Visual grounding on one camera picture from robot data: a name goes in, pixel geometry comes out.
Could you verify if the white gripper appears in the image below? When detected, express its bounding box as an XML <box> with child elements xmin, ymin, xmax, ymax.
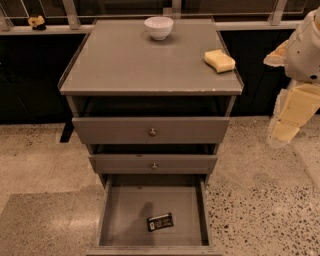
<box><xmin>263</xmin><ymin>9</ymin><xmax>320</xmax><ymax>148</ymax></box>

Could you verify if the black rxbar chocolate wrapper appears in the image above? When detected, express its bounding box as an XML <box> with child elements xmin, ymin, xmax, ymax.
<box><xmin>147</xmin><ymin>213</ymin><xmax>174</xmax><ymax>232</ymax></box>

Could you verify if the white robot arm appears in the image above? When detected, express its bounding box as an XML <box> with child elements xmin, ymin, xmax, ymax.
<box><xmin>263</xmin><ymin>7</ymin><xmax>320</xmax><ymax>147</ymax></box>

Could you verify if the grey drawer cabinet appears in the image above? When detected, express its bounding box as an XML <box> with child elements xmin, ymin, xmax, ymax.
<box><xmin>57</xmin><ymin>17</ymin><xmax>245</xmax><ymax>256</ymax></box>

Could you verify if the top grey drawer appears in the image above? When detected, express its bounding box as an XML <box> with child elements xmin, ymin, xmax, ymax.
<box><xmin>73</xmin><ymin>117</ymin><xmax>229</xmax><ymax>144</ymax></box>

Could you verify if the brass top drawer knob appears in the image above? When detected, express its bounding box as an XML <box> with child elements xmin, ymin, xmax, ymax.
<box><xmin>149</xmin><ymin>128</ymin><xmax>157</xmax><ymax>137</ymax></box>

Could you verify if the bottom grey open drawer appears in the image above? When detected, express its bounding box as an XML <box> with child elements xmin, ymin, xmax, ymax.
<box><xmin>86</xmin><ymin>174</ymin><xmax>222</xmax><ymax>256</ymax></box>

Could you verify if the middle grey drawer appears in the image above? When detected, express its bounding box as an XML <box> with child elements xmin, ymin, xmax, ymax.
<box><xmin>89</xmin><ymin>154</ymin><xmax>217</xmax><ymax>174</ymax></box>

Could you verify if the yellow sponge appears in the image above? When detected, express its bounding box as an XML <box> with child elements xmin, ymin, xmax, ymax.
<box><xmin>204</xmin><ymin>49</ymin><xmax>235</xmax><ymax>73</ymax></box>

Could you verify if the white ceramic bowl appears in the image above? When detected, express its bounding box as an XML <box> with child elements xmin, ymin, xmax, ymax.
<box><xmin>144</xmin><ymin>16</ymin><xmax>174</xmax><ymax>40</ymax></box>

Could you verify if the metal railing ledge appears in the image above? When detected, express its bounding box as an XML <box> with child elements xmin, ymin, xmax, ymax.
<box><xmin>0</xmin><ymin>0</ymin><xmax>320</xmax><ymax>36</ymax></box>

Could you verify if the small yellow black object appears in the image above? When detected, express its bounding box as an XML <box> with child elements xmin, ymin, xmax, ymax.
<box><xmin>28</xmin><ymin>15</ymin><xmax>46</xmax><ymax>30</ymax></box>

